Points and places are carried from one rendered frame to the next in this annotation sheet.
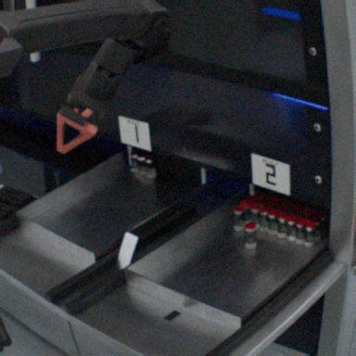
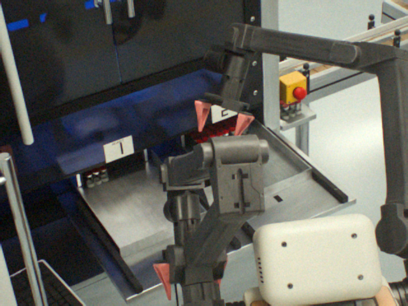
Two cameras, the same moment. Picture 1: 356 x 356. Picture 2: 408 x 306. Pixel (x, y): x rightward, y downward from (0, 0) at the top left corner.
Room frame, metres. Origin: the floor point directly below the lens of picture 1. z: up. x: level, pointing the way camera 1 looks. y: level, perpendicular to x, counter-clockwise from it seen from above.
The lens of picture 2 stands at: (0.54, 1.81, 2.40)
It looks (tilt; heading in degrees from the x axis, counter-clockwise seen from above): 37 degrees down; 290
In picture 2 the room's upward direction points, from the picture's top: 5 degrees counter-clockwise
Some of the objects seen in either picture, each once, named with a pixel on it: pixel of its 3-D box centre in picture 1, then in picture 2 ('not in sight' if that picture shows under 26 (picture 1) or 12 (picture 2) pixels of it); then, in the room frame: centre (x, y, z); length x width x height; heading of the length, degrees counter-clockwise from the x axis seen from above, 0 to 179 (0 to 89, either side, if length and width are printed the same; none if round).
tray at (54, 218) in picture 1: (110, 204); (138, 199); (1.33, 0.14, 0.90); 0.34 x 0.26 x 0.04; 136
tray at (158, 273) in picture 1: (243, 255); (241, 159); (1.10, -0.10, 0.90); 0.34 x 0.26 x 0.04; 136
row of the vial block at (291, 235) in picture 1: (278, 223); (222, 138); (1.18, -0.18, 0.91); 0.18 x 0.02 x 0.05; 46
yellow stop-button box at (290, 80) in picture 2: not in sight; (290, 86); (1.01, -0.36, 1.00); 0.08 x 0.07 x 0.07; 136
